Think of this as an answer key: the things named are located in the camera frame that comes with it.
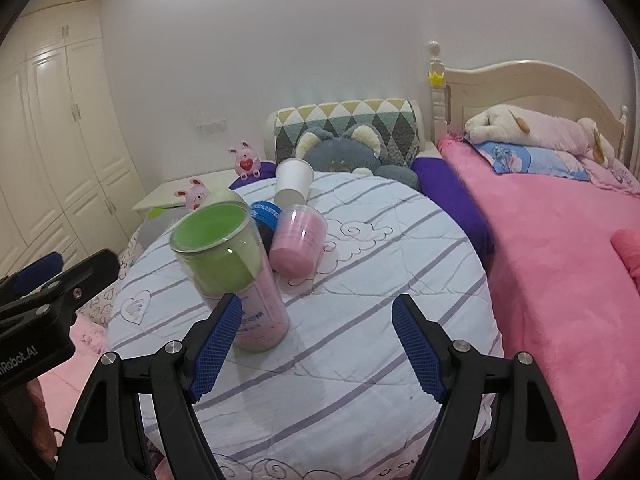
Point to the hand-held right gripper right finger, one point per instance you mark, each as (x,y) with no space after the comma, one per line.
(417,345)

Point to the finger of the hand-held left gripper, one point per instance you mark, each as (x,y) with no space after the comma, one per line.
(97,270)
(37,270)

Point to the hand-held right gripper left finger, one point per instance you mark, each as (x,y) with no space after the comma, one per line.
(215,345)

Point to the pink plastic cup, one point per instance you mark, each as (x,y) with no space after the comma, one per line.
(297,240)

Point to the person's left forearm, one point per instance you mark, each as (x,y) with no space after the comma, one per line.
(42,420)

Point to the tall green and pink cup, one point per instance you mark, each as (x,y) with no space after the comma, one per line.
(215,245)

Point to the blue and black cup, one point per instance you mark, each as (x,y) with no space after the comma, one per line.
(265,212)

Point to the white paper cup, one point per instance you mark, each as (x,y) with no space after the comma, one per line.
(294,177)

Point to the white striped quilt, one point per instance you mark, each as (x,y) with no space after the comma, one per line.
(350,310)

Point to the green object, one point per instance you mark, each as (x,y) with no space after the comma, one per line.
(160,212)

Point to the white nightstand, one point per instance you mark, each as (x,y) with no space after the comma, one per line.
(170,187)

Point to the cream wardrobe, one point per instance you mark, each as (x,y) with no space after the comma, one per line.
(65,135)

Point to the pink fleece blanket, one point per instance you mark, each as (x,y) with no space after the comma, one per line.
(550,285)

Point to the purple bed sheet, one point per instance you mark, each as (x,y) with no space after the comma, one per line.
(450,195)

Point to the pink rabbit toy red heart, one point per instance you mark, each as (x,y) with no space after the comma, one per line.
(245,162)

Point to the grey cat plush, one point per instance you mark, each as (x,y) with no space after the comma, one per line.
(340,152)

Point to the blue printed pillow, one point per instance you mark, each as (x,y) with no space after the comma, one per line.
(530,160)

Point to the triangle patterned cushion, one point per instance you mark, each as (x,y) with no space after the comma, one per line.
(350,112)

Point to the white and pink plush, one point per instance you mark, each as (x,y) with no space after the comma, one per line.
(545,132)

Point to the pink printed pillow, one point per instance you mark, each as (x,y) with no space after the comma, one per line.
(617,177)

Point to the yellow crown sticker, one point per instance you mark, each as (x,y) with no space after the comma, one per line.
(435,79)

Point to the cream bed headboard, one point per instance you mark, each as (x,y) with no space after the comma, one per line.
(525,90)

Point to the white wall socket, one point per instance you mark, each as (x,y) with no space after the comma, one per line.
(210,122)

